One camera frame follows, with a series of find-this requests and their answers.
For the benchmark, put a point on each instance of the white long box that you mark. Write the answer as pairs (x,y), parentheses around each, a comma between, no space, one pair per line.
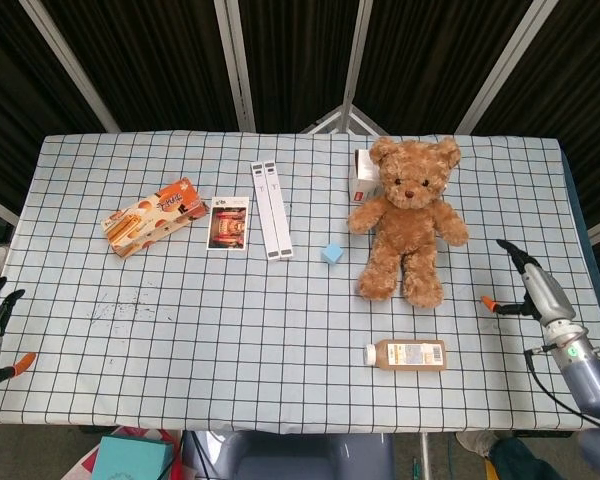
(278,207)
(264,210)

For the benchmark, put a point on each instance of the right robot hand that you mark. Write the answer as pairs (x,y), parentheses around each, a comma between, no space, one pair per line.
(547,295)

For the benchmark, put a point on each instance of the blue foam cube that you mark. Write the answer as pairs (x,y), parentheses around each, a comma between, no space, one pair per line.
(332,254)

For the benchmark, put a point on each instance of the white red small box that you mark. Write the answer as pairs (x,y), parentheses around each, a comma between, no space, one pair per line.
(362,177)

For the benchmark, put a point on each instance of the white shoe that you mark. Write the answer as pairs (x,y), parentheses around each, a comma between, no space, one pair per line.
(475,442)

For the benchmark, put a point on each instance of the orange snack box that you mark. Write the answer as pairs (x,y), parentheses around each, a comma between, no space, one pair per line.
(152,217)

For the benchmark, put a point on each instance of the metal frame stand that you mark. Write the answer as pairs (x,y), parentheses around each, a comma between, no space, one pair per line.
(342,120)

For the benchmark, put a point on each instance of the brown drink bottle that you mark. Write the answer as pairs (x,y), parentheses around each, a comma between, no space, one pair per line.
(410,355)

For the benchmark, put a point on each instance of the picture card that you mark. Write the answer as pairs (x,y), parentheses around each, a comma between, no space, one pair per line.
(228,223)

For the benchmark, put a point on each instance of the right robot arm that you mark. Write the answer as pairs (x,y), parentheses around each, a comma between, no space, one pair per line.
(582,370)

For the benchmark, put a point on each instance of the brown teddy bear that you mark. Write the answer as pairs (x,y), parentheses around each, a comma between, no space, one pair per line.
(410,220)

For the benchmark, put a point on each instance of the teal box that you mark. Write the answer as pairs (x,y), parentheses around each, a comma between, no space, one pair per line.
(130,457)

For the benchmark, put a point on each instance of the checkered tablecloth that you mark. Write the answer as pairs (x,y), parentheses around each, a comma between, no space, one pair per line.
(230,325)

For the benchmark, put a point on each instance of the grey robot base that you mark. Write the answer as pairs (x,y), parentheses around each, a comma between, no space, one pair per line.
(305,457)

